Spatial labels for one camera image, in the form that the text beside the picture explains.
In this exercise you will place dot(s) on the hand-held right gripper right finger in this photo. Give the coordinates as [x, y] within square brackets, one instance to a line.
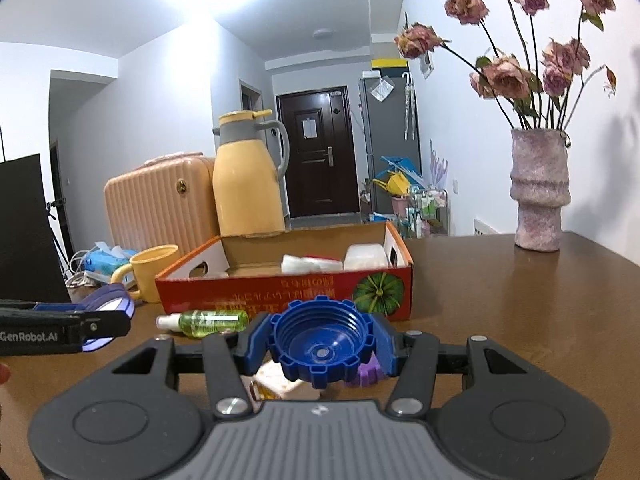
[386, 352]

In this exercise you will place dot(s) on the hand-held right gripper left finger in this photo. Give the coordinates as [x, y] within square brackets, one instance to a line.
[256, 347]

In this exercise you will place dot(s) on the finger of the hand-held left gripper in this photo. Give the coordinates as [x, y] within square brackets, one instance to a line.
[20, 308]
[107, 324]

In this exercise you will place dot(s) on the purple notched cap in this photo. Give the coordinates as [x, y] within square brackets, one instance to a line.
[367, 375]

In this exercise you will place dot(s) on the blue clear round lid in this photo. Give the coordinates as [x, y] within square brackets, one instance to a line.
[112, 292]

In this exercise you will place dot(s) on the blue notched cap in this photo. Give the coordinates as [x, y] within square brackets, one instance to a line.
[320, 335]

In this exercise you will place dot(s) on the red cardboard box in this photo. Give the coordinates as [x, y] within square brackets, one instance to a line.
[300, 295]

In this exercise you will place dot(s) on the white translucent container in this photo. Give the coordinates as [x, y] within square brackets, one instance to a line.
[365, 256]

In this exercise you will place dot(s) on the person's left hand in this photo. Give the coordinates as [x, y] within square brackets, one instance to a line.
[4, 375]

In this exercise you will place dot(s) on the green spray bottle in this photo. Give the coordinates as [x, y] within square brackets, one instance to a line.
[210, 321]

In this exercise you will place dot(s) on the blue tissue pack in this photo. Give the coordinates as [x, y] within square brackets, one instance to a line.
[102, 261]

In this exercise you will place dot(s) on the yellow mug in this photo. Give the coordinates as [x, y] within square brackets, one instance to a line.
[152, 272]

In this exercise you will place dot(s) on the black paper bag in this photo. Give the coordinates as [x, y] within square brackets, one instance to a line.
[25, 235]

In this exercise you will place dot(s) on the black tripod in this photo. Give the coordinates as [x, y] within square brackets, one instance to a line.
[56, 220]

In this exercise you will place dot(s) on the peach ribbed suitcase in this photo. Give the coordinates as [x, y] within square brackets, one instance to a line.
[150, 200]

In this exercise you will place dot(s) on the pink plastic pot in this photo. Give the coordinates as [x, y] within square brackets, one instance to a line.
[399, 205]

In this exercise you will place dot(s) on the yellow thermos jug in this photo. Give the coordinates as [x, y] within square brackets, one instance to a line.
[245, 185]

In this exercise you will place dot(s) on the dark brown door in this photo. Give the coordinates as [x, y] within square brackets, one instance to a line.
[300, 185]

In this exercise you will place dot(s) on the yellow watering can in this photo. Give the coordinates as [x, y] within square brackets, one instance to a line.
[395, 182]

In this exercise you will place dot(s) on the purple feather decoration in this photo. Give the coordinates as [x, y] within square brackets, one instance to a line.
[439, 165]

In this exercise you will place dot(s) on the grey refrigerator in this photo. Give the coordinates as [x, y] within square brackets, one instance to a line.
[385, 135]

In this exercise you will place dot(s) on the pink textured vase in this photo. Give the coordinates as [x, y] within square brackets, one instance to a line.
[540, 195]

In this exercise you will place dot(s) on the white paper notice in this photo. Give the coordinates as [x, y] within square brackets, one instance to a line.
[310, 128]

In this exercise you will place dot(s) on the white folded umbrella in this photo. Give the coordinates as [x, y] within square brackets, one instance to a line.
[410, 105]

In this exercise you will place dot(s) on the grey side door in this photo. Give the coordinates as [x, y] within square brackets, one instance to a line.
[250, 97]

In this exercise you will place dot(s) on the clear plastic bag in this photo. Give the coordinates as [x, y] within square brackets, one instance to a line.
[381, 90]

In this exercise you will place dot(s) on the yellow and black box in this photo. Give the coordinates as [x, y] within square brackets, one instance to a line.
[390, 63]

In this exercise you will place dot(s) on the bunch of dried roses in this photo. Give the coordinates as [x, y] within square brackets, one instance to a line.
[505, 77]

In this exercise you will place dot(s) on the blue folded plastic frame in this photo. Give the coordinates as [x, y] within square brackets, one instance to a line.
[402, 165]

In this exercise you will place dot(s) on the wall poster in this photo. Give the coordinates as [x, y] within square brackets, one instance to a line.
[426, 67]

